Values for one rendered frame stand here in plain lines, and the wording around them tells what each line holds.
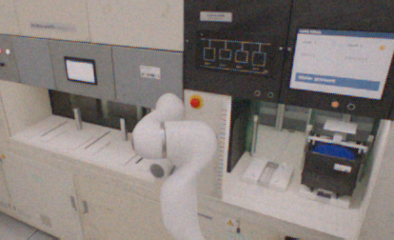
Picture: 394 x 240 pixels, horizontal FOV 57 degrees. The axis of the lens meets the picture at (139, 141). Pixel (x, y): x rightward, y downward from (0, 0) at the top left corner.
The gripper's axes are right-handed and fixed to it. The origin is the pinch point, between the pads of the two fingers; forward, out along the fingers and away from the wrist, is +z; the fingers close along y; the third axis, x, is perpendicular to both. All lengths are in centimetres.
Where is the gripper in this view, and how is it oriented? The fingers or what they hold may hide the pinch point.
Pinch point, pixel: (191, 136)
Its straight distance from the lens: 161.3
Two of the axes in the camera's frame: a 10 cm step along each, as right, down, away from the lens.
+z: 5.3, -4.3, 7.3
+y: 8.5, 2.1, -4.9
